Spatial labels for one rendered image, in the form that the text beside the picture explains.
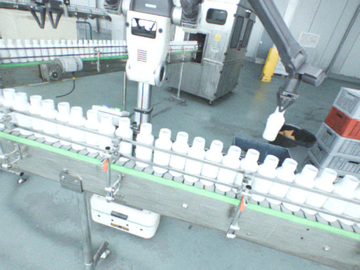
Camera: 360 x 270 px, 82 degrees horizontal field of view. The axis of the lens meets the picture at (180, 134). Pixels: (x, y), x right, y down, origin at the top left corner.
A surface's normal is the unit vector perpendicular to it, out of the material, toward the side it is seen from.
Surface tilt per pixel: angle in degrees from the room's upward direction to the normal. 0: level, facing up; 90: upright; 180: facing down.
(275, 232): 90
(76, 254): 0
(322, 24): 90
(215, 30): 90
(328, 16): 90
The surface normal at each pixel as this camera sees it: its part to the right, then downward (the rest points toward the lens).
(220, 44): -0.52, 0.35
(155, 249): 0.15, -0.86
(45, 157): -0.23, 0.44
